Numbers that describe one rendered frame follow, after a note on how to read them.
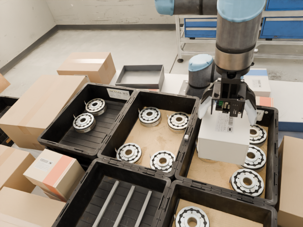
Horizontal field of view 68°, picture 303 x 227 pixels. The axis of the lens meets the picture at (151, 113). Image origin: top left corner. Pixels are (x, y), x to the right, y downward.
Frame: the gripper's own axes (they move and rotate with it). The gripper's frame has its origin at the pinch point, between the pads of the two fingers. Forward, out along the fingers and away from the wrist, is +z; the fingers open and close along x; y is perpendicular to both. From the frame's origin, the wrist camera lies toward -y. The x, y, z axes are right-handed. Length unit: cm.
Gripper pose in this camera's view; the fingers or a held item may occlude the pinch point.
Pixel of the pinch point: (225, 119)
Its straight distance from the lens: 66.2
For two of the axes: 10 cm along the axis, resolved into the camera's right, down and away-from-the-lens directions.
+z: 1.5, 6.9, 7.1
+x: 9.4, 1.2, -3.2
